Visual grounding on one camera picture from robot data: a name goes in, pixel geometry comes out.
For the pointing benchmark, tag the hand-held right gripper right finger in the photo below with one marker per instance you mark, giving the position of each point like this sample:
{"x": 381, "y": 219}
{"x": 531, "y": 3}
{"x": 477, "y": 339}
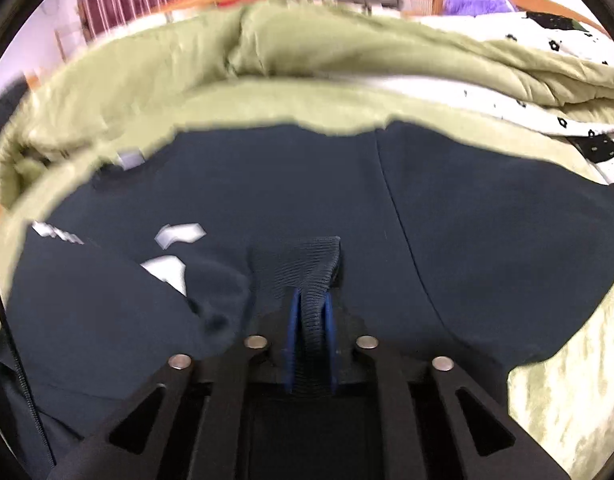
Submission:
{"x": 328, "y": 325}

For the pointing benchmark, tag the green and white floral quilt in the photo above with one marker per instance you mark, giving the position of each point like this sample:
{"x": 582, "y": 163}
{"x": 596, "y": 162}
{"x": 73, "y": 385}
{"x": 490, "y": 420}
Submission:
{"x": 297, "y": 50}

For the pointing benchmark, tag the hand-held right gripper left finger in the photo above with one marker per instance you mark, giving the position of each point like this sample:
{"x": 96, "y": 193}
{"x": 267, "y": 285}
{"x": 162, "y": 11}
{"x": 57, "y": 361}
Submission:
{"x": 293, "y": 320}

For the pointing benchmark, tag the dark navy sweatshirt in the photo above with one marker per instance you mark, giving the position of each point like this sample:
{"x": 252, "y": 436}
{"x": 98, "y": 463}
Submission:
{"x": 287, "y": 185}

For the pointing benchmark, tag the green plush bed sheet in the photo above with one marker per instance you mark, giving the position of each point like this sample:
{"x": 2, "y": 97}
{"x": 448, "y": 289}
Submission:
{"x": 562, "y": 400}

